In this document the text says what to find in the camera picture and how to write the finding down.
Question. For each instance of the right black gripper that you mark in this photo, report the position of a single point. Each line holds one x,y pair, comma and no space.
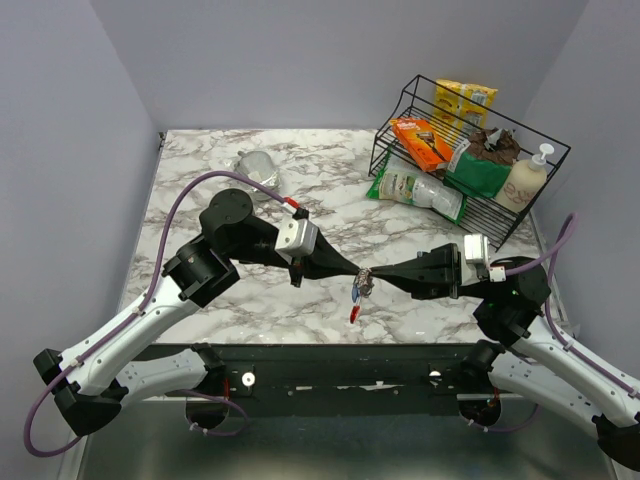
433,274

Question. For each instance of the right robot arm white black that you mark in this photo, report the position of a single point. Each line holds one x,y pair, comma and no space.
524,352

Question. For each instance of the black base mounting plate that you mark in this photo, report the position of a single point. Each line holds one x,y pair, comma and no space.
343,380

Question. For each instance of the silver foil pouch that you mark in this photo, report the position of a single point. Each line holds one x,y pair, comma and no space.
259,167

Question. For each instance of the brown green chocolate bag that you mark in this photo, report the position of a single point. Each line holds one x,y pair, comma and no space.
481,164

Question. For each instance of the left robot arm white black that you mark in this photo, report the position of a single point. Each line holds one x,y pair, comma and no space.
91,381

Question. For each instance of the orange razor box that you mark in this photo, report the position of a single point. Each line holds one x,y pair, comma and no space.
425,146

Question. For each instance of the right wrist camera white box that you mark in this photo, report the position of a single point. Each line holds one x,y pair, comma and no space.
475,262

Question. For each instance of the red carabiner keyring with chain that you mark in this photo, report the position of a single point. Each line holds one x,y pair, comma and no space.
363,275

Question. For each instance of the yellow snack packet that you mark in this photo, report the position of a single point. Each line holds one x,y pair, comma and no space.
461,108

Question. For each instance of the black wire rack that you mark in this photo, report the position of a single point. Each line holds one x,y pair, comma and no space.
482,214

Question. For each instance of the cream lotion pump bottle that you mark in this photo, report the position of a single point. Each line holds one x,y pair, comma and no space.
524,181

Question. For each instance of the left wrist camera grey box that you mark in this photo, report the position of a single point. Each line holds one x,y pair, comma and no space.
296,237

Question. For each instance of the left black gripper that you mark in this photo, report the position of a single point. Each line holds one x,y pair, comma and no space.
325,262

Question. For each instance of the green white wipes pack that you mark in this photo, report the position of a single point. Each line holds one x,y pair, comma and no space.
406,184

